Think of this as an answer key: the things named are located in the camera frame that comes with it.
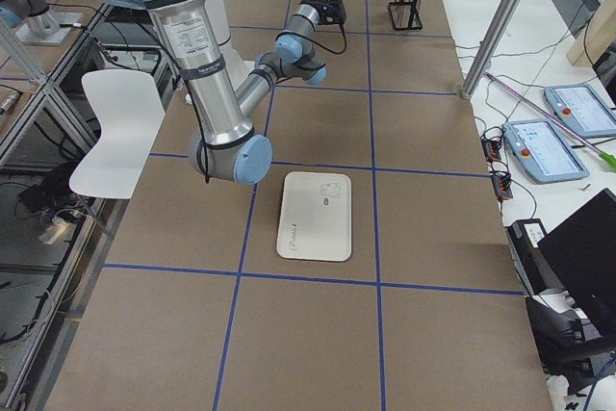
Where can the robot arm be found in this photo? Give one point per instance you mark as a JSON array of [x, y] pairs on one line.
[[225, 145], [35, 22]]

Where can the cream rabbit tray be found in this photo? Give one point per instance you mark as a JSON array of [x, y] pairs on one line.
[[315, 221]]

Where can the white chair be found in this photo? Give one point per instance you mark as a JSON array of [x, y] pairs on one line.
[[129, 110]]

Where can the near teach pendant tablet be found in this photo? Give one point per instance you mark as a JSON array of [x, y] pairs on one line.
[[543, 152]]

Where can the teach pendant tablet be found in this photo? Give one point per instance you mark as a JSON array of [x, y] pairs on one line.
[[543, 152], [581, 109]]

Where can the far teach pendant tablet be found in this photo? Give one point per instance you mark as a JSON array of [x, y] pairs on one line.
[[581, 109]]

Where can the black box device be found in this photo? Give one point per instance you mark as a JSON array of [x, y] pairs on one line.
[[535, 272]]

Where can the green tipped reacher stick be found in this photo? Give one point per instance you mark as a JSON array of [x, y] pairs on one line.
[[606, 157]]

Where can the black laptop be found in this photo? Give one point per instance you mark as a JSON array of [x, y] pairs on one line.
[[581, 252]]

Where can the black wire cup rack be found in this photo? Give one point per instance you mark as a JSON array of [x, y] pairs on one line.
[[405, 15]]

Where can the aluminium frame post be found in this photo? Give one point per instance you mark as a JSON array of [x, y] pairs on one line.
[[492, 38]]

